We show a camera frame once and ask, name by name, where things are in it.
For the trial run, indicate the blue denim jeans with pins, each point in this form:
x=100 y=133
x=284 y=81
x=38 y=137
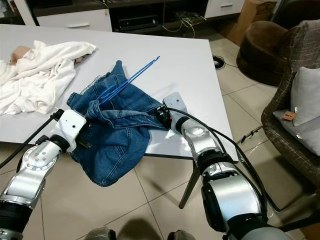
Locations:
x=120 y=150

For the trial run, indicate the blue plastic hanger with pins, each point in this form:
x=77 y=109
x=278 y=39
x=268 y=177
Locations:
x=110 y=94

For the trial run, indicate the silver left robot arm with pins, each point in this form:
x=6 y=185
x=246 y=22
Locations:
x=37 y=162

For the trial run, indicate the white crumpled cloth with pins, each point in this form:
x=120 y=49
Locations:
x=40 y=80

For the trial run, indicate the round black floor socket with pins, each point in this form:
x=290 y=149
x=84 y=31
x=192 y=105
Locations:
x=220 y=61

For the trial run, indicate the black media player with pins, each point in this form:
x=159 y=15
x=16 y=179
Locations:
x=139 y=22

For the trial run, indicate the baby doll head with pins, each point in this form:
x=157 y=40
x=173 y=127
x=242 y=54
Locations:
x=20 y=54

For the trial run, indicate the black tv stand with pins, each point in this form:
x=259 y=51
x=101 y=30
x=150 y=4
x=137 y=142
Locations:
x=155 y=7

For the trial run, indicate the brown wicker chair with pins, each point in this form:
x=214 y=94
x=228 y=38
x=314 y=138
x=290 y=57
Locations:
x=275 y=120

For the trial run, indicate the white drawer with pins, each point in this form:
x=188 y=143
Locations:
x=75 y=21
x=225 y=7

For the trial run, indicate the brown velvet pouf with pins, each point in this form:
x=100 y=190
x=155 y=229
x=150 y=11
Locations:
x=265 y=52

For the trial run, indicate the brown cushion tag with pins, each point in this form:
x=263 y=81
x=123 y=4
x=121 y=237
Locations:
x=289 y=116

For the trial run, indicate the brown cardboard box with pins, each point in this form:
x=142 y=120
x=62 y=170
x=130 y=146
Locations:
x=255 y=15

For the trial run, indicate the white glass door cabinet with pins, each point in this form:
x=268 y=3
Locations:
x=25 y=10

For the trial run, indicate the grey cushion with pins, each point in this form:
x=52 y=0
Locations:
x=307 y=97

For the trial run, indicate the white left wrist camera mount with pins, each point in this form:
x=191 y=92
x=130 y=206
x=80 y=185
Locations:
x=71 y=125

